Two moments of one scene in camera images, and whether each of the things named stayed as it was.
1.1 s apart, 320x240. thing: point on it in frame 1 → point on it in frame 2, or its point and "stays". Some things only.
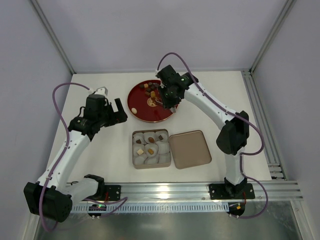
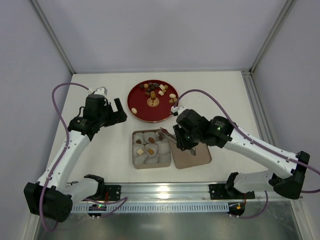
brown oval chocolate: [151, 140] stays
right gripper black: [167, 99] → [180, 137]
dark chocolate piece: [150, 151] stays
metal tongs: [172, 109] → [164, 133]
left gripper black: [114, 115] stays
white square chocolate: [140, 152] stays
